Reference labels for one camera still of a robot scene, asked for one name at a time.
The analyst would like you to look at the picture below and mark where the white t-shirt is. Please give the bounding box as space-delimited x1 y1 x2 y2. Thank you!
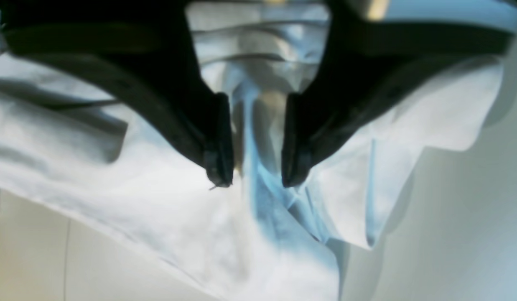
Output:
0 0 505 301

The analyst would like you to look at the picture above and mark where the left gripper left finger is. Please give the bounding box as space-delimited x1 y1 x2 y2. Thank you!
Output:
0 0 234 187

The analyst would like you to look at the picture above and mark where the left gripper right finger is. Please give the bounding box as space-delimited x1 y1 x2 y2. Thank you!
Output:
281 0 517 187

